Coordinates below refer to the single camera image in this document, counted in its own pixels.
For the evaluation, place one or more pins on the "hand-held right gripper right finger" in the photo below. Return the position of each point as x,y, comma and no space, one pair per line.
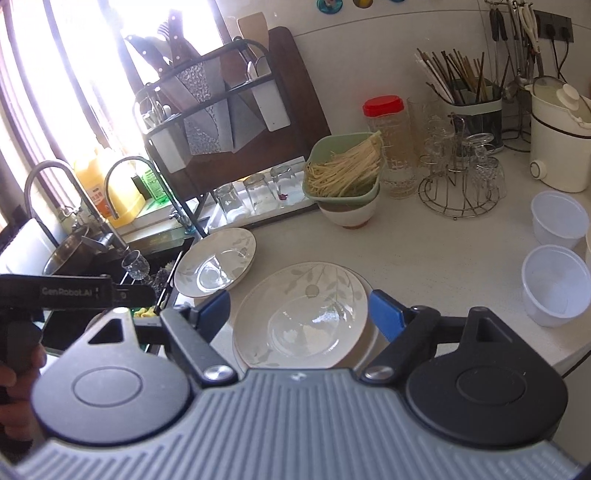
385,314

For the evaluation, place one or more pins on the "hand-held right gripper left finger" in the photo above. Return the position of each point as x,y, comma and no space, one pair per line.
216,311

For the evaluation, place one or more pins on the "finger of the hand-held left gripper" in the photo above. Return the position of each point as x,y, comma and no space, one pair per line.
136,295

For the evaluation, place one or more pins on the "large leaf-patterned white plate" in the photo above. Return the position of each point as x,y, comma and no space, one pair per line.
300,314

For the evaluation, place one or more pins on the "person's left hand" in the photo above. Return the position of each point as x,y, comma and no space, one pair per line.
14,381

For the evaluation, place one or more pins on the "small stemmed glass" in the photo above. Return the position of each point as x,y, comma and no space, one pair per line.
134,265

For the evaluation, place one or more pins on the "steel pot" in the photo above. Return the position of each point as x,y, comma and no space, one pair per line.
69,254

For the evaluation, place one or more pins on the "small leaf-patterned deep plate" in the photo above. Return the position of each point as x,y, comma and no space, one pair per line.
214,261

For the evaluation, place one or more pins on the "black kitchen sink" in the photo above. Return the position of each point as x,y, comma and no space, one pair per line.
175,249

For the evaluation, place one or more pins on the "tall steel kitchen faucet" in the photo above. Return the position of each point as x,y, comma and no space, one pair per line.
87,203

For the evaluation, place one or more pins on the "orange detergent bottle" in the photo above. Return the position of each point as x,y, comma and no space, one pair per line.
122,198

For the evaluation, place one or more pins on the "white drain tray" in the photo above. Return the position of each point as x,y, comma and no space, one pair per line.
258,217

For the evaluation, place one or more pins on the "white and brown ceramic bowl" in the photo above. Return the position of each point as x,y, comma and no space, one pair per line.
346,214

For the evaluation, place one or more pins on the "green bottle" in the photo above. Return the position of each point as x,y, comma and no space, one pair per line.
154,184

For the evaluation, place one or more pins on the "clear tumbler glass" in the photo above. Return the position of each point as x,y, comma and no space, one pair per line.
255,191
226,198
282,180

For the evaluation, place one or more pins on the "green plastic colander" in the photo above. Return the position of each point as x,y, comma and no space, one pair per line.
367,190

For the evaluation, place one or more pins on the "small curved steel faucet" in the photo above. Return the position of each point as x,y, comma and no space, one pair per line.
152,166

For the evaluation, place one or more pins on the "white cutlery holder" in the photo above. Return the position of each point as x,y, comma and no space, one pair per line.
272,104
168,147

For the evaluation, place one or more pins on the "pale yellow noodles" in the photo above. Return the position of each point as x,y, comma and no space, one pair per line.
344,166

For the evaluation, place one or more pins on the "cut-glass cup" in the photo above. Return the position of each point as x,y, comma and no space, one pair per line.
478,145
489,177

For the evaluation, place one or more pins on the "clear jar with red lid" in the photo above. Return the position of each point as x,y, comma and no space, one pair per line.
392,138

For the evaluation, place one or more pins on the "tall clear drinking glass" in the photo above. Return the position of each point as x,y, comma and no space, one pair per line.
422,124

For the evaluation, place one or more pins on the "green dish drying tray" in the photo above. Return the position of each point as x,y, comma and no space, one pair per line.
480,122

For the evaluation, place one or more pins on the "set of kitchen knives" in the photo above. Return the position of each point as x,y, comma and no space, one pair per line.
184,83

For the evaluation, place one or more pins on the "black metal knife rack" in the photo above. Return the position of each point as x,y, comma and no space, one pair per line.
217,92

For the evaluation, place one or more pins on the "dark brown cutting board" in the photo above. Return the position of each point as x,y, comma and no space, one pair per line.
304,92

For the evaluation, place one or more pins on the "white electric cooking pot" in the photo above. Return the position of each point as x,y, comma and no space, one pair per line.
558,152

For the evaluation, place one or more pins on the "bundle of chopsticks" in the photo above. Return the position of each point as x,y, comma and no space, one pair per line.
455,78

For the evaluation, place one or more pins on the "hanging kitchen utensil stand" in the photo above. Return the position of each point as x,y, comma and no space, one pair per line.
510,69

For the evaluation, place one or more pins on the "wooden spatula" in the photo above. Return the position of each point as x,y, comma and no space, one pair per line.
254,30

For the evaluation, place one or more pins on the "round wall magnet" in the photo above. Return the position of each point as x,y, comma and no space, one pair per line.
328,3
362,2

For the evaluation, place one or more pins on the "black wall power outlet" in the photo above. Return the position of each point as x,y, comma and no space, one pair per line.
556,25

